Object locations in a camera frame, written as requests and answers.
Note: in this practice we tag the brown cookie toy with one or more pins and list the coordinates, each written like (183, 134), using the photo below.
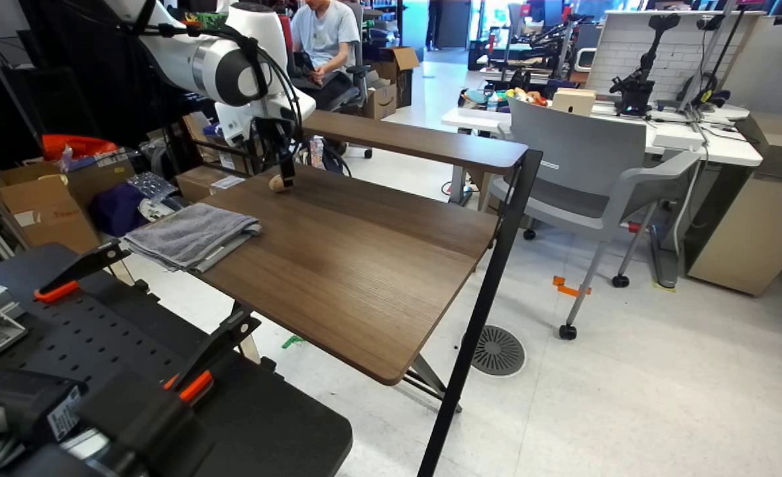
(275, 185)

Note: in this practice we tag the orange handled clamp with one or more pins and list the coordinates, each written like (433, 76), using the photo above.
(165, 428)
(66, 283)

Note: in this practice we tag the gray towel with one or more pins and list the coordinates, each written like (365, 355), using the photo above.
(194, 238)

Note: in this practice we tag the seated person in blue shirt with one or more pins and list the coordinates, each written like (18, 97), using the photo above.
(323, 39)

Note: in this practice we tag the black perforated workbench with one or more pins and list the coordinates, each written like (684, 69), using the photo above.
(251, 423)

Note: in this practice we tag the beige cabinet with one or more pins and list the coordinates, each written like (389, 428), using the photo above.
(734, 242)

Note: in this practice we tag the gray office chair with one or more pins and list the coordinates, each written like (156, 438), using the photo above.
(585, 178)

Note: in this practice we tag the white lab table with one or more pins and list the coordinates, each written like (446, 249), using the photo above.
(714, 134)

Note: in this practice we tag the brown cardboard box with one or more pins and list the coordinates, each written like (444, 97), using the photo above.
(51, 204)

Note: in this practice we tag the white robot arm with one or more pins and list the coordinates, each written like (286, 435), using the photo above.
(237, 59)

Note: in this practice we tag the orange bag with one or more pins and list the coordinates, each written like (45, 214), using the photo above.
(55, 145)

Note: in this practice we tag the dark blue bag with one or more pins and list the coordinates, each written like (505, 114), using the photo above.
(114, 210)

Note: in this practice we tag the black robot arm on table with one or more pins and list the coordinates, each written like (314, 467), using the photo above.
(632, 90)

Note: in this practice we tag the wooden desk with black frame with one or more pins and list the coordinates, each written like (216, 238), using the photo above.
(365, 271)

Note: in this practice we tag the round floor drain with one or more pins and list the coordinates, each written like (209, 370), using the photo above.
(499, 353)

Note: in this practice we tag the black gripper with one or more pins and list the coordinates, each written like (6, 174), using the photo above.
(275, 145)

